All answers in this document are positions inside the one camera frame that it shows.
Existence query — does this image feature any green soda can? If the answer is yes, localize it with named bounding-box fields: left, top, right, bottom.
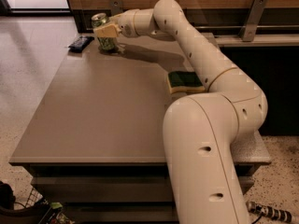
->
left=91, top=13, right=117, bottom=52

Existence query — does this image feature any metal bracket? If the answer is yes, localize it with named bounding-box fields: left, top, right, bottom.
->
left=239, top=0, right=268, bottom=42
left=109, top=0, right=123, bottom=16

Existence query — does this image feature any right metal bracket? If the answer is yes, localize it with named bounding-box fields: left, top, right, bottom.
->
left=239, top=0, right=268, bottom=42

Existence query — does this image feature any grey drawer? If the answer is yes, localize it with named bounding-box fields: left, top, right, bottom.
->
left=64, top=205, right=178, bottom=224
left=31, top=175, right=254, bottom=203

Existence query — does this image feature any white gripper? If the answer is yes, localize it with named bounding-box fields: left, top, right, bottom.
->
left=93, top=9, right=138, bottom=38

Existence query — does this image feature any black bin with items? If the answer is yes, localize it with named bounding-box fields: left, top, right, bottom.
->
left=0, top=181, right=76, bottom=224

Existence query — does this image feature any lower grey drawer front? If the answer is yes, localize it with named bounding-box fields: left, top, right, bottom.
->
left=64, top=205, right=178, bottom=224

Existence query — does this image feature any left metal bracket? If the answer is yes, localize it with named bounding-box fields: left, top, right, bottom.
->
left=109, top=0, right=123, bottom=16

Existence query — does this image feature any upper grey drawer front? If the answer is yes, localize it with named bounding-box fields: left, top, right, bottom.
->
left=31, top=175, right=254, bottom=203

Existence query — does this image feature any black white striped cable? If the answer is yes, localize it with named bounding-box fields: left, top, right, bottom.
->
left=246, top=200, right=299, bottom=224

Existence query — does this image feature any green yellow sponge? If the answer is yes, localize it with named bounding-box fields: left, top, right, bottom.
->
left=167, top=71, right=206, bottom=94

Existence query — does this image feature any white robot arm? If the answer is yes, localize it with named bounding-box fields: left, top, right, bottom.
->
left=94, top=0, right=267, bottom=224

